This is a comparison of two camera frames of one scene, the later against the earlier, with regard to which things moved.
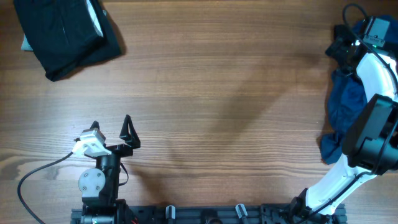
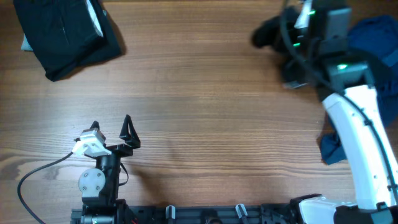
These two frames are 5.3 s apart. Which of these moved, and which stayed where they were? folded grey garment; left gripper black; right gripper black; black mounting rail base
Moved: right gripper black
Stayed: black mounting rail base; left gripper black; folded grey garment
